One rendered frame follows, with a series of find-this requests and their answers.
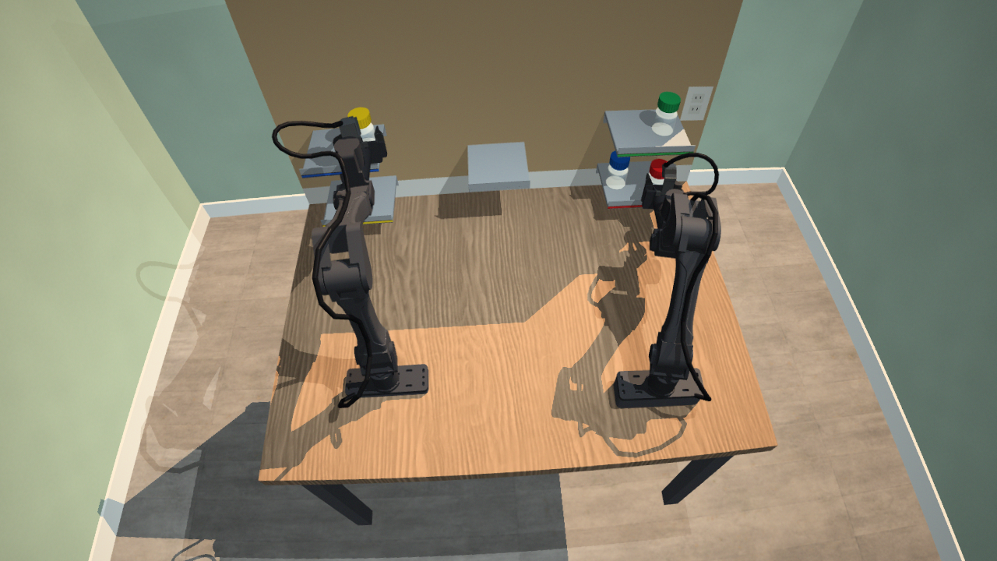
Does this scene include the clear glass bottle with red cap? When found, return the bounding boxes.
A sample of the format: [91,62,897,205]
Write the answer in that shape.
[649,159,667,185]

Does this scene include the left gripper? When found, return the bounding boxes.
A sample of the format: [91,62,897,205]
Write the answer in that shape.
[333,123,387,168]

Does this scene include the clear bottle with green cap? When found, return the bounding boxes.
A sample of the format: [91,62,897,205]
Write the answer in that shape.
[652,92,681,137]

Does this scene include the clear bottle with yellow cap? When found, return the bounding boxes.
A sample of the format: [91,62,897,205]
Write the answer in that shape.
[347,108,375,142]

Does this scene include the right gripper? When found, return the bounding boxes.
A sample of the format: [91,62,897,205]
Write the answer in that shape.
[641,168,684,216]

